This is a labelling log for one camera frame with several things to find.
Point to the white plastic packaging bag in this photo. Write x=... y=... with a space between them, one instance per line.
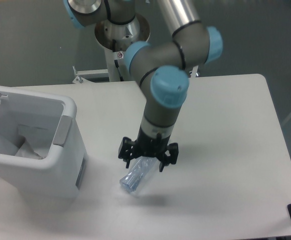
x=26 y=142

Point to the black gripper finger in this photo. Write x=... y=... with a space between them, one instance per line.
x=168 y=156
x=128 y=151

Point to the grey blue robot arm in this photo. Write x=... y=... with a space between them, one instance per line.
x=192 y=44

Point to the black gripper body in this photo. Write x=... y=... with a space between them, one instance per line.
x=152 y=139

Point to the white open trash can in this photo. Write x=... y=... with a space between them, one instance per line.
x=59 y=174

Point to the crushed clear plastic bottle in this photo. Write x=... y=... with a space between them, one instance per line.
x=139 y=175

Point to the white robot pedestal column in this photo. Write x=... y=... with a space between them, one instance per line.
x=120 y=58

